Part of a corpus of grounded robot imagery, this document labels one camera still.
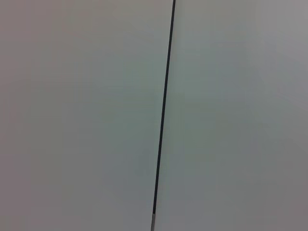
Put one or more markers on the thin black rod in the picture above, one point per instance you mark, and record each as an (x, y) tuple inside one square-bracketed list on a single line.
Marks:
[(166, 91)]

